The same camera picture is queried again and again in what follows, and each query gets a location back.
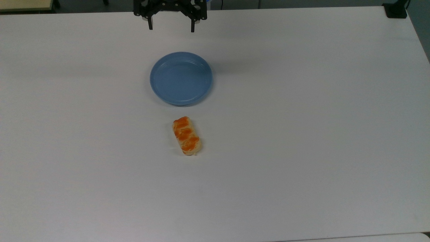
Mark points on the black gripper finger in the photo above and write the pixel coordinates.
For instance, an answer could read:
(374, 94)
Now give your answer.
(192, 25)
(150, 23)

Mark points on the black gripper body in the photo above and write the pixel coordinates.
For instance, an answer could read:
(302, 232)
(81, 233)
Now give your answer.
(169, 5)

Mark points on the orange glazed bread loaf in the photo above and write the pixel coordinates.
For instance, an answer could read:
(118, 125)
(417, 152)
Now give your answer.
(186, 136)

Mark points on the blue round plate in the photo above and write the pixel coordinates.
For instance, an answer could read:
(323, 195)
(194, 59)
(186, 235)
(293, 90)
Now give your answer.
(181, 80)

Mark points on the black furniture leg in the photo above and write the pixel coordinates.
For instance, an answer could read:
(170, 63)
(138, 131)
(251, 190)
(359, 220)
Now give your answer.
(57, 3)

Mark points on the light wooden table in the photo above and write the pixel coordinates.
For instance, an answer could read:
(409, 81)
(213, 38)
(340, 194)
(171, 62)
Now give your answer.
(23, 4)

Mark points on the black stand base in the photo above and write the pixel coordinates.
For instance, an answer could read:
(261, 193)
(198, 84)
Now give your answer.
(395, 10)

